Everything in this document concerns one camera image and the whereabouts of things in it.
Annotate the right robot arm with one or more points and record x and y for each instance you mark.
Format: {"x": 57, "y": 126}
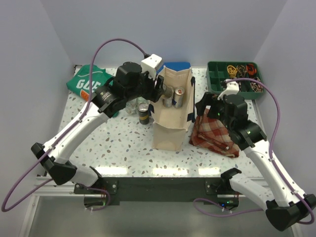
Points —
{"x": 283, "y": 202}

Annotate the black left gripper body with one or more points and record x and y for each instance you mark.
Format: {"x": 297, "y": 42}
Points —
{"x": 145, "y": 87}

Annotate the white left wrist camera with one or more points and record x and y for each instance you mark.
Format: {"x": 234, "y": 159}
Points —
{"x": 151, "y": 64}

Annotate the red plaid cloth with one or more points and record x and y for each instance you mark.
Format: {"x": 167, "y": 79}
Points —
{"x": 210, "y": 134}

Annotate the red tab can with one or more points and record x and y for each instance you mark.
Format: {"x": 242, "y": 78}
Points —
{"x": 178, "y": 97}
{"x": 168, "y": 102}

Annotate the black can silver tab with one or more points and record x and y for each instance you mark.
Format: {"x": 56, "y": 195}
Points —
{"x": 143, "y": 113}

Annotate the beige canvas tote bag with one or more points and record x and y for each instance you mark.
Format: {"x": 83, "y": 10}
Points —
{"x": 171, "y": 124}

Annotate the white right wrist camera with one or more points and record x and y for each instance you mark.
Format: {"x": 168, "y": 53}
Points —
{"x": 232, "y": 88}

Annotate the black can foil top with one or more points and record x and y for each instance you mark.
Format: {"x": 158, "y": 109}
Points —
{"x": 168, "y": 92}

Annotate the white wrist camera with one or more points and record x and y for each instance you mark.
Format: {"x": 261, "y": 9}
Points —
{"x": 151, "y": 64}
{"x": 232, "y": 88}

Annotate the green Guess t-shirt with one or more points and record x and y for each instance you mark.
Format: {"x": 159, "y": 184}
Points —
{"x": 79, "y": 84}

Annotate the green cap soda bottle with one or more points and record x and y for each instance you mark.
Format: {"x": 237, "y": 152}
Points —
{"x": 141, "y": 100}

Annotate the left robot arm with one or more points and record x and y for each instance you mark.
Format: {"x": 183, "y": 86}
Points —
{"x": 131, "y": 81}

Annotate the folded blue cloth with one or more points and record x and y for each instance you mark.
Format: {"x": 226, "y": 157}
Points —
{"x": 176, "y": 66}

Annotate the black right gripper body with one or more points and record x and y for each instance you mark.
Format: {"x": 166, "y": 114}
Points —
{"x": 216, "y": 110}

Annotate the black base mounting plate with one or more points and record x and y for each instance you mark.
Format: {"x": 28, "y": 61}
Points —
{"x": 176, "y": 189}

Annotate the green compartment tray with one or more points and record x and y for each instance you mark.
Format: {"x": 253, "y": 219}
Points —
{"x": 217, "y": 72}

